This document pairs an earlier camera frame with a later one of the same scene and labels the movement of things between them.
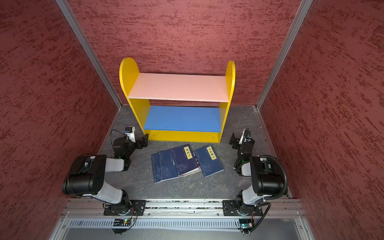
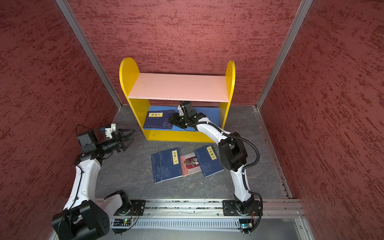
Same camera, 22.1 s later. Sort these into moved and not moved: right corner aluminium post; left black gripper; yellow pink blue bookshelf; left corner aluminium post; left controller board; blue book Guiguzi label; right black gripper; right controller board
Moved: left black gripper; blue book Guiguzi label; right black gripper
Not moved: left controller board; right corner aluminium post; left corner aluminium post; yellow pink blue bookshelf; right controller board
